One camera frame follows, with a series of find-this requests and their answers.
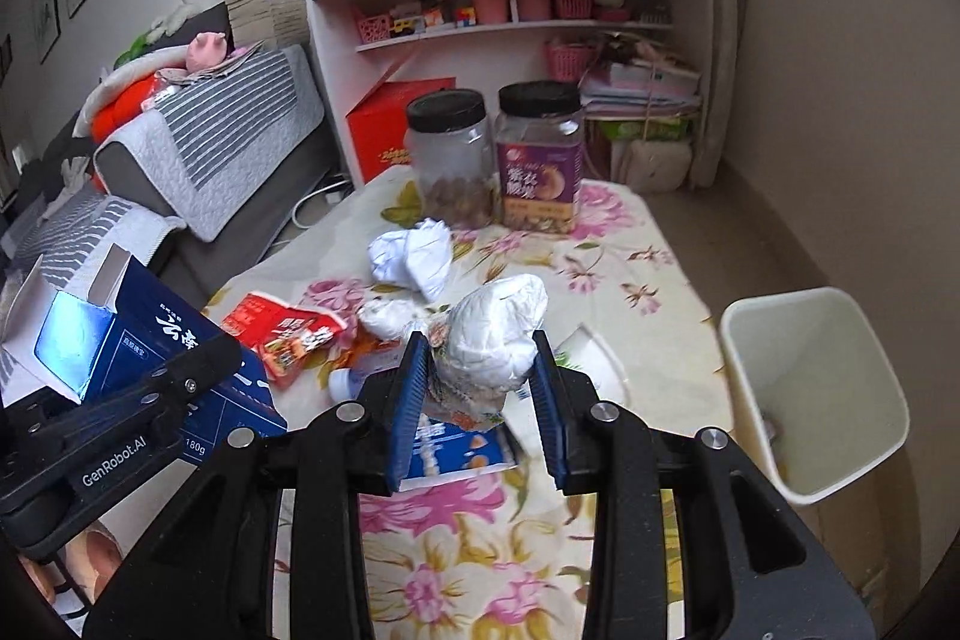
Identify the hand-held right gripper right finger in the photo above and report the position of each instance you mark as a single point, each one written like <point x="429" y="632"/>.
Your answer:
<point x="547" y="419"/>

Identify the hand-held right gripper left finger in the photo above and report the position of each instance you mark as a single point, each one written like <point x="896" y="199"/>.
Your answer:
<point x="409" y="411"/>

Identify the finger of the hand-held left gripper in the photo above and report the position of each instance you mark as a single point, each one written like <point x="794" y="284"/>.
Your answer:
<point x="191" y="370"/>

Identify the blue cardboard toothpaste box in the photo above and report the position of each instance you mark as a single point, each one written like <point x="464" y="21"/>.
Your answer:
<point x="157" y="325"/>

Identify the clear plastic bottle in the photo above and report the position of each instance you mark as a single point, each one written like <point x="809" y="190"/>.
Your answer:
<point x="346" y="383"/>

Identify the white plastic wrapper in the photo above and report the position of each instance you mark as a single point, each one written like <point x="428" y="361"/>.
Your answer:
<point x="487" y="332"/>

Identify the white trash bin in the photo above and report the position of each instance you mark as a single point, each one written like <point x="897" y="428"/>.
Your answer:
<point x="817" y="385"/>

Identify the blue snack packet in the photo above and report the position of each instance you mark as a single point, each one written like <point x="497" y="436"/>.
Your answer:
<point x="457" y="449"/>

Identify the small crumpled white tissue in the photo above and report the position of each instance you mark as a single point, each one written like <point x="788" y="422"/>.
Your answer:
<point x="386" y="319"/>

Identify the red snack wrapper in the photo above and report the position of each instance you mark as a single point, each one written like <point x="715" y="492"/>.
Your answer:
<point x="289" y="336"/>

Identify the floral tablecloth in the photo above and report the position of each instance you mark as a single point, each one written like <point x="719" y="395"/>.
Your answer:
<point x="480" y="557"/>

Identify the crumpled white paper ball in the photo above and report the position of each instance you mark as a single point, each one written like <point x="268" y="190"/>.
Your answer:
<point x="412" y="254"/>

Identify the grey striped seat cover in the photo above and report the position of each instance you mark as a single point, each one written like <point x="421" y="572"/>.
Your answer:
<point x="90" y="235"/>

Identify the grey sofa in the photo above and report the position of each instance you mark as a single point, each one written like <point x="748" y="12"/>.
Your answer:
<point x="135" y="175"/>

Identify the purple label jar black lid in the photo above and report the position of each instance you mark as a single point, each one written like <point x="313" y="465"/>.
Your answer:
<point x="538" y="175"/>

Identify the grey striped armrest cover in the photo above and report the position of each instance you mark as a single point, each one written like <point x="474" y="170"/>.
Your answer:
<point x="232" y="123"/>

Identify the clear jar with black lid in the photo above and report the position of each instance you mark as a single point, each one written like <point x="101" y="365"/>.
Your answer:
<point x="450" y="160"/>

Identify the orange cushion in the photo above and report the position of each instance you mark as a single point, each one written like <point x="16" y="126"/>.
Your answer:
<point x="124" y="104"/>

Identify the white cloth bag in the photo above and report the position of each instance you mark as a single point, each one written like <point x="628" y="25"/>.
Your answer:
<point x="652" y="164"/>

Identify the red cardboard box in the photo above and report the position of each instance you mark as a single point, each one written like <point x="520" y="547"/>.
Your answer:
<point x="382" y="123"/>

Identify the pink pig plush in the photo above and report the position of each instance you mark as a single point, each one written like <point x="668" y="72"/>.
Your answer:
<point x="206" y="51"/>

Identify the green plush toy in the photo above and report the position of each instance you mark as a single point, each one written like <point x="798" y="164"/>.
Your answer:
<point x="131" y="51"/>

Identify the pile of papers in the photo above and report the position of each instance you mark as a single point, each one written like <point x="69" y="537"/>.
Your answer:
<point x="645" y="85"/>

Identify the white plush toy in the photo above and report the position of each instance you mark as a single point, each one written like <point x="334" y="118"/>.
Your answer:
<point x="169" y="18"/>

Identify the large pink basket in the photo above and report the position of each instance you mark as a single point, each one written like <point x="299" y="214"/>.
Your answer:
<point x="568" y="64"/>

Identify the stack of books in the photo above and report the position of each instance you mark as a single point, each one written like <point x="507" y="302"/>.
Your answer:
<point x="262" y="6"/>

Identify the pink lattice basket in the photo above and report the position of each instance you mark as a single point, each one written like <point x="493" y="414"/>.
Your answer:
<point x="375" y="29"/>

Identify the small pink basket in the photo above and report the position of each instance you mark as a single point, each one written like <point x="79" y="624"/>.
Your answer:
<point x="574" y="3"/>

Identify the small framed wall picture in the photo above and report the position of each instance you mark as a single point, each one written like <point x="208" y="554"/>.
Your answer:
<point x="45" y="10"/>

